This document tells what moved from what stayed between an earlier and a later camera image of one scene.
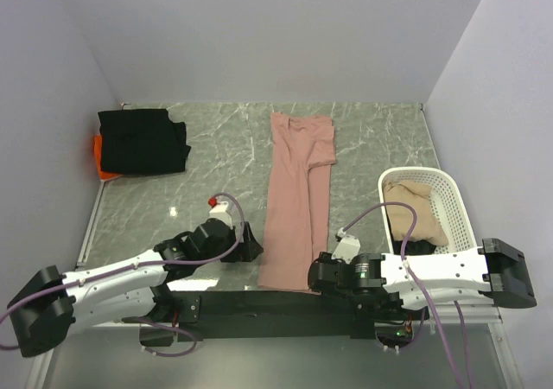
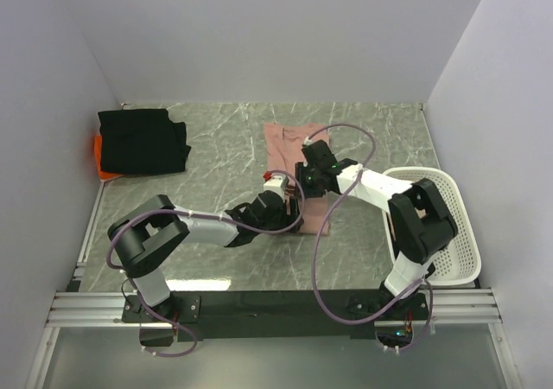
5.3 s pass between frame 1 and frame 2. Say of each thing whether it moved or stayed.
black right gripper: moved
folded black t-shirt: stayed
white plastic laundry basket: stayed
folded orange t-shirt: stayed
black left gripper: moved
